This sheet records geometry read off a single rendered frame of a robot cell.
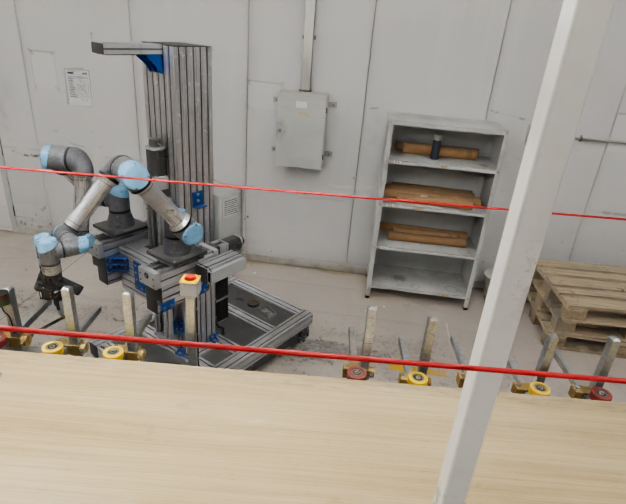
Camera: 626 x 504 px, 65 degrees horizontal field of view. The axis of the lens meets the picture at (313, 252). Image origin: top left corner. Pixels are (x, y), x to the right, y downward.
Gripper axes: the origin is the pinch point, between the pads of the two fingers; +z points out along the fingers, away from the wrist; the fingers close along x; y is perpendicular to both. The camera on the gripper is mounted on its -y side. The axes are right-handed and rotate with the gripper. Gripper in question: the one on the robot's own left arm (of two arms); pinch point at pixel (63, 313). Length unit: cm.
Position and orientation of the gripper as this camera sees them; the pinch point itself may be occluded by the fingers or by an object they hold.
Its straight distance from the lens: 242.6
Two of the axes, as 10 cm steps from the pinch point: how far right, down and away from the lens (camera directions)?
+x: -0.4, 4.2, -9.1
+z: -0.7, 9.0, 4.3
